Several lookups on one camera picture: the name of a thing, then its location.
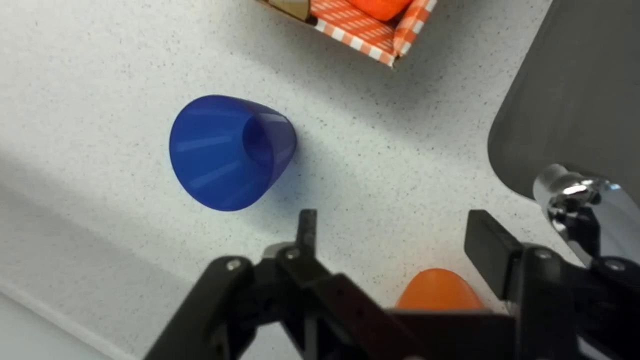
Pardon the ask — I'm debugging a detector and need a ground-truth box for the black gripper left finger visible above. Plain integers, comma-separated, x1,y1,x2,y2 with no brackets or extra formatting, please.
141,209,404,360

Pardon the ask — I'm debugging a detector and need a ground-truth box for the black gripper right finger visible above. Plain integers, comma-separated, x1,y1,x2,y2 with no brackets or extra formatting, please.
464,209,640,360

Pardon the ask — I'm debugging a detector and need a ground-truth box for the chrome faucet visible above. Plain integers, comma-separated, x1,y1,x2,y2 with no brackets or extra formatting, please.
529,163,640,271

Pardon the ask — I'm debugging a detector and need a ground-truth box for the orange plastic cup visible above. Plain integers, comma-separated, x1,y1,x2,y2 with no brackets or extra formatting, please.
396,266,486,314

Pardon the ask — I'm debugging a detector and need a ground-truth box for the blue plastic cup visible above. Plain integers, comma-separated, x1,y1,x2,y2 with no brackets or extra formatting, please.
167,93,300,214

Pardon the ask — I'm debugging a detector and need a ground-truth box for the stainless steel sink basin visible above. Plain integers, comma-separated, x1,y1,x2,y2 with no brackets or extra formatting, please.
486,0,640,207

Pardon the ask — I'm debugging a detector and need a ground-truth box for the orange checkered paper basket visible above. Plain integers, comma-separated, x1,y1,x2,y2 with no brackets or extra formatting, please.
256,0,442,71

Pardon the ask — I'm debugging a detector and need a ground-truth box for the orange item in basket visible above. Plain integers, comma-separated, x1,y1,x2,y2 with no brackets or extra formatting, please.
345,0,414,23

